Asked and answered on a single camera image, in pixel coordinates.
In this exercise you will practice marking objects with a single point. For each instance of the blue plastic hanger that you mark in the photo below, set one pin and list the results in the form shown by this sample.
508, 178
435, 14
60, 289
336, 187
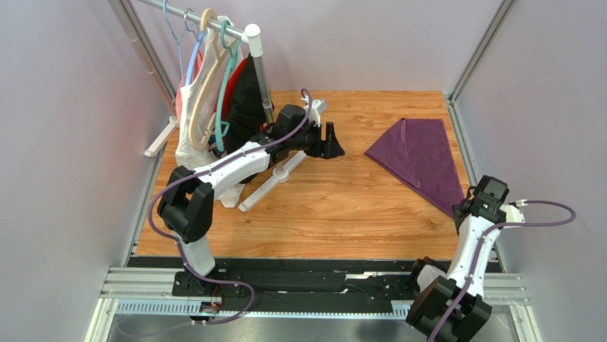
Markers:
196, 59

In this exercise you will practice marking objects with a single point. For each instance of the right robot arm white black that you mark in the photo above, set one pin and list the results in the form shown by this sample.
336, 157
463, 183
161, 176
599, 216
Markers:
449, 304

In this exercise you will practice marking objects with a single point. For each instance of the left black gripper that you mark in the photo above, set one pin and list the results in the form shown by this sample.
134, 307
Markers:
329, 149

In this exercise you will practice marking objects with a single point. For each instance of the light blue wire hanger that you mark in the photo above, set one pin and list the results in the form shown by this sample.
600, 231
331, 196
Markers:
176, 38

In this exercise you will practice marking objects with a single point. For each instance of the teal plastic hanger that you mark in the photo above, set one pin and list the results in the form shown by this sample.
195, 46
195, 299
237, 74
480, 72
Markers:
220, 127

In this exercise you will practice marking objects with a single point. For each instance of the pink garment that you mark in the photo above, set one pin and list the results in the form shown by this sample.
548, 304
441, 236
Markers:
180, 97

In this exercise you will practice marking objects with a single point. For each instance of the black garment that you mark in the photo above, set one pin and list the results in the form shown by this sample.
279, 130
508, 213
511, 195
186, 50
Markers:
246, 113

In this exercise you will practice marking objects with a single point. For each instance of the slotted cable duct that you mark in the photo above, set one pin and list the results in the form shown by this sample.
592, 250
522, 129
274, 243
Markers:
397, 310

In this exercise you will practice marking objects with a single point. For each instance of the purple cloth napkin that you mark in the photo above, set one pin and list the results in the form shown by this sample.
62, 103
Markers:
417, 153

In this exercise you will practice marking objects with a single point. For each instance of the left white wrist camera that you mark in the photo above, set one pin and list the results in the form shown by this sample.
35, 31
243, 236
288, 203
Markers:
316, 108

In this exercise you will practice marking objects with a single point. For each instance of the white tank top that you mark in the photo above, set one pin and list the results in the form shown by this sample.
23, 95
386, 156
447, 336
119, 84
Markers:
185, 154

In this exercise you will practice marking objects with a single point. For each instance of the aluminium frame rail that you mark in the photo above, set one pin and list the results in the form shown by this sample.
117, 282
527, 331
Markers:
157, 283

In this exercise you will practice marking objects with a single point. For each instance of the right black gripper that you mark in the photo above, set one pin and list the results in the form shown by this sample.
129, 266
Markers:
462, 214

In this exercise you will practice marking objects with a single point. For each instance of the red garment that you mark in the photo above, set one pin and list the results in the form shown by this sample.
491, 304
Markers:
231, 84

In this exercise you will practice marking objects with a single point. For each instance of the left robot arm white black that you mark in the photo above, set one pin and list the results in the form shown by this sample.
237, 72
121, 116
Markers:
186, 205

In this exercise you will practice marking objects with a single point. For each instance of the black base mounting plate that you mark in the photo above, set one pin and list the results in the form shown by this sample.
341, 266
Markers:
342, 285

